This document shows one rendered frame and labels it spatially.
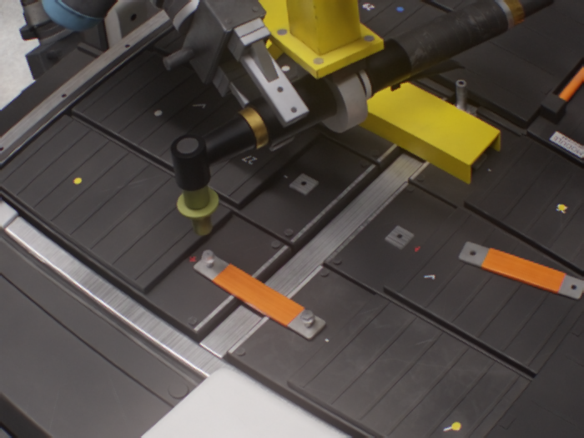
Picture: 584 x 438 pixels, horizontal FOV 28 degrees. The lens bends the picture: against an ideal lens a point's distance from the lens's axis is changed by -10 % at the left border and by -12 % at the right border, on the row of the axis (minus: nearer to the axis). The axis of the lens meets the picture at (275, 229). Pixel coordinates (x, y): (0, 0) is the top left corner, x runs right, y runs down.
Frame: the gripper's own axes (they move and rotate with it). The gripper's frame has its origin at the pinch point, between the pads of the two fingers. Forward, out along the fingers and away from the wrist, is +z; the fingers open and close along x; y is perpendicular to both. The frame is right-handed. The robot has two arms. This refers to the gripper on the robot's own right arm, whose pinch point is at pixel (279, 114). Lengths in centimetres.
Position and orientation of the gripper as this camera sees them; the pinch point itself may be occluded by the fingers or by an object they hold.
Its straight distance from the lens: 124.2
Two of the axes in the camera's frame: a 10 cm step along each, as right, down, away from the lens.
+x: 1.9, -3.0, -9.3
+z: 5.2, 8.4, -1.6
